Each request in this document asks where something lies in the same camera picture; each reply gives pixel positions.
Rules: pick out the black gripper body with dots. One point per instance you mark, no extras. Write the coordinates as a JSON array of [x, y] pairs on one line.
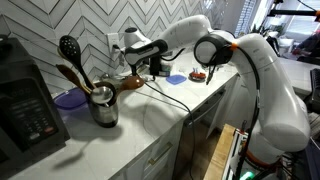
[[133, 70]]

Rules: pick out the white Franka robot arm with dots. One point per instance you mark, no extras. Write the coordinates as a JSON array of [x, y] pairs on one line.
[[279, 122]]

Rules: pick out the brown wooden ladle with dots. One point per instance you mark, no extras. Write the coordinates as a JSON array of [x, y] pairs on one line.
[[130, 83]]

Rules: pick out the steel utensil holder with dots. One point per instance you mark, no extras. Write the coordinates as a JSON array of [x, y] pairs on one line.
[[106, 117]]

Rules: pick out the round tray with red holder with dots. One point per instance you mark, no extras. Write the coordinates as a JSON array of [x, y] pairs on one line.
[[197, 76]]

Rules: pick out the black coffee maker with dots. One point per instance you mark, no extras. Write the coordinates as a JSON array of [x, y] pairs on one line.
[[159, 67]]

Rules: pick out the silver measuring cup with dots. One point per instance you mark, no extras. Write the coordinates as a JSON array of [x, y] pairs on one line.
[[101, 95]]

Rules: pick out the blue container lid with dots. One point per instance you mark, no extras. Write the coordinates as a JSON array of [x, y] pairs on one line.
[[175, 79]]

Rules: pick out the black slotted spoon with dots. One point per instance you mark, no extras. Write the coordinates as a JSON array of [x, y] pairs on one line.
[[71, 49]]

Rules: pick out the dark wooden spoon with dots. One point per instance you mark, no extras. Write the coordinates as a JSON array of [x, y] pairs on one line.
[[72, 77]]

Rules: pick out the light wooden spoon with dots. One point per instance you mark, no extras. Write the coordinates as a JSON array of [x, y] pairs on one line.
[[61, 54]]

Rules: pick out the black microwave oven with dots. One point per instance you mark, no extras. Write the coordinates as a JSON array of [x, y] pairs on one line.
[[31, 127]]

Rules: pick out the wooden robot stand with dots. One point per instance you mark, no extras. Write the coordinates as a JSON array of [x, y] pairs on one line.
[[218, 161]]

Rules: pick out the white wall outlet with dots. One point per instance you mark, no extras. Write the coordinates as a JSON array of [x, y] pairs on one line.
[[112, 39]]

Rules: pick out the gold drawer handle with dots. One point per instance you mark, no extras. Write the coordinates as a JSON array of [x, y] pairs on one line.
[[156, 158]]

